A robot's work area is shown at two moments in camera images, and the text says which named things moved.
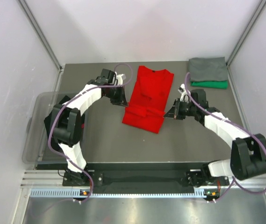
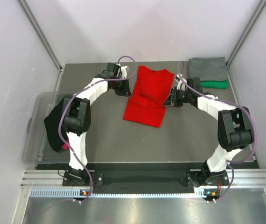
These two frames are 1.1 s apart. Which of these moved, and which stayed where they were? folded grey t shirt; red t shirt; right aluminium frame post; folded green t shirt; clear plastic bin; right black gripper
Moved: red t shirt; right black gripper
Stayed: clear plastic bin; right aluminium frame post; folded grey t shirt; folded green t shirt
